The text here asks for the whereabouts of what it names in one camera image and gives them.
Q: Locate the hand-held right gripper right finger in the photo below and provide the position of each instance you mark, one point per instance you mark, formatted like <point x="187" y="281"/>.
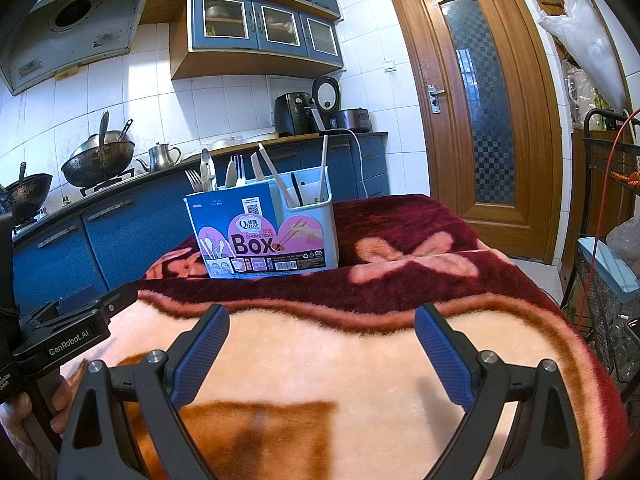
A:
<point x="445" y="355"/>

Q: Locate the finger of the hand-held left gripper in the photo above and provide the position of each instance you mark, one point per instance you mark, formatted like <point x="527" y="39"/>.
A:
<point x="117" y="297"/>

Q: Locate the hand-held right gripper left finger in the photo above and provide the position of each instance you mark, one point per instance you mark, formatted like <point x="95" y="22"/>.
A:
<point x="200" y="355"/>

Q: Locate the light blue utensil holder box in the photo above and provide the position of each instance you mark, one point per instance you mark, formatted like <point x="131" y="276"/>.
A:
<point x="260" y="240"/>

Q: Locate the person's left hand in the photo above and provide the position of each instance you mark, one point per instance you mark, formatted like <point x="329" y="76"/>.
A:
<point x="62" y="402"/>

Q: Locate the blue lower kitchen cabinets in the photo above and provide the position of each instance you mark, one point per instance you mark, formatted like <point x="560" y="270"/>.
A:
<point x="125" y="240"/>

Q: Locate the gas stove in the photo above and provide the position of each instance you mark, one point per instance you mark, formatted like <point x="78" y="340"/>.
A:
<point x="105" y="182"/>

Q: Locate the red and pink floral blanket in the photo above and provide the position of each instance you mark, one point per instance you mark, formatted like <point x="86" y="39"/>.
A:
<point x="325" y="350"/>

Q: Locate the large black wok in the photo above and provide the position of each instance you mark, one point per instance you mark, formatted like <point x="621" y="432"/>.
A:
<point x="100" y="165"/>

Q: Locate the small black wok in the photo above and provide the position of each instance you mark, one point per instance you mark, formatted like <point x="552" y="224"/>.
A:
<point x="27" y="195"/>

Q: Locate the steel kettle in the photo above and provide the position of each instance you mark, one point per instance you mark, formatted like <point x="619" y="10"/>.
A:
<point x="160" y="157"/>

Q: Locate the steel pan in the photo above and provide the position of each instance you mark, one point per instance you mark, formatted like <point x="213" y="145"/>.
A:
<point x="90" y="141"/>

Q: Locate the steel ladle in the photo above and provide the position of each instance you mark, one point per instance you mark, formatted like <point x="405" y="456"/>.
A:
<point x="103" y="127"/>

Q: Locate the light blue plastic box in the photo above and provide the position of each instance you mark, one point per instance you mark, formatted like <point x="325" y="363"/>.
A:
<point x="610" y="265"/>

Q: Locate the wooden cutting board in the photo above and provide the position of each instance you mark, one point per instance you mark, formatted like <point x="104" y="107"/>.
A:
<point x="250" y="137"/>

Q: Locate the wooden shelf unit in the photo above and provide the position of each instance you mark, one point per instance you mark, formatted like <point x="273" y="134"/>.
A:
<point x="575" y="170"/>

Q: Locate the wooden door with glass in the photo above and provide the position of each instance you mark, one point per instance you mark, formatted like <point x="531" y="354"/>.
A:
<point x="415" y="110"/>

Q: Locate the black air fryer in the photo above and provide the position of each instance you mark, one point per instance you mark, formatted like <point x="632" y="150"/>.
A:
<point x="292" y="115"/>

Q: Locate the grey range hood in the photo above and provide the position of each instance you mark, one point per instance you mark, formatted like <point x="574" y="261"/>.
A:
<point x="75" y="25"/>

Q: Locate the white plastic bag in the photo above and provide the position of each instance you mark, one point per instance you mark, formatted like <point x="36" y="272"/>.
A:
<point x="585" y="45"/>

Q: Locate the white light switch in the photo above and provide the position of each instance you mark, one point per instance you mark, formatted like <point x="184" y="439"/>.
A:
<point x="389" y="65"/>

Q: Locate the blue upper wall cabinet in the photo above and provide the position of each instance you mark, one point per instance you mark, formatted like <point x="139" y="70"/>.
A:
<point x="225" y="20"/>

